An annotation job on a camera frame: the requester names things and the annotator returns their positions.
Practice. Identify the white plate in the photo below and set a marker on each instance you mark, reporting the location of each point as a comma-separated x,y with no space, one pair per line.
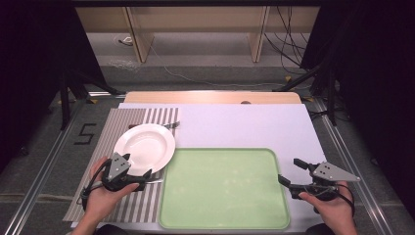
145,147

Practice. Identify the grey striped placemat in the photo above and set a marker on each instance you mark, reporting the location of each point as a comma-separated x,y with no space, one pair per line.
98,137

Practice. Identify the person's left hand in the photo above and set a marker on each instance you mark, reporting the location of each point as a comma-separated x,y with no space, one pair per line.
98,199

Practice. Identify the silver knife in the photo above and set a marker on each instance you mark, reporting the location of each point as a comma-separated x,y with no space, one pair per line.
155,180

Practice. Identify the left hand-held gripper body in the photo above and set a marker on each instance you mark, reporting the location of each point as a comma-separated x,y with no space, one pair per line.
118,165

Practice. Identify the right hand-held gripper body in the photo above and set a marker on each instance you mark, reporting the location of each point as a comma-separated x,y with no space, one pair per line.
329,173

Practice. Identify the white table sheet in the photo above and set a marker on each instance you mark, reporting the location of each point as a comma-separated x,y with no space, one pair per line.
241,127

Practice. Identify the light wooden furniture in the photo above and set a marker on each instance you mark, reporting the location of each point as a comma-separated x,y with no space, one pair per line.
195,19

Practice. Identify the black curtain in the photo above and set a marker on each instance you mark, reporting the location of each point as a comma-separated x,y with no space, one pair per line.
36,65
375,81

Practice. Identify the black metal stand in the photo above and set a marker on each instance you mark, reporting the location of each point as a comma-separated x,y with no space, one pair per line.
331,94
65,98

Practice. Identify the white floor plug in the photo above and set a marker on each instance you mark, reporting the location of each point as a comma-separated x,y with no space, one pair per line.
126,40

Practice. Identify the green tray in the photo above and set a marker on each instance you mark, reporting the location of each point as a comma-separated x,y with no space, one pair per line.
225,189

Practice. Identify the person's right hand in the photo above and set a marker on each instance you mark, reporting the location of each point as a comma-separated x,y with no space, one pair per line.
332,210

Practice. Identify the metal floor rail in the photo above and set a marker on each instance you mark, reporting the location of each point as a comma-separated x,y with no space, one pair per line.
39,189
355,156

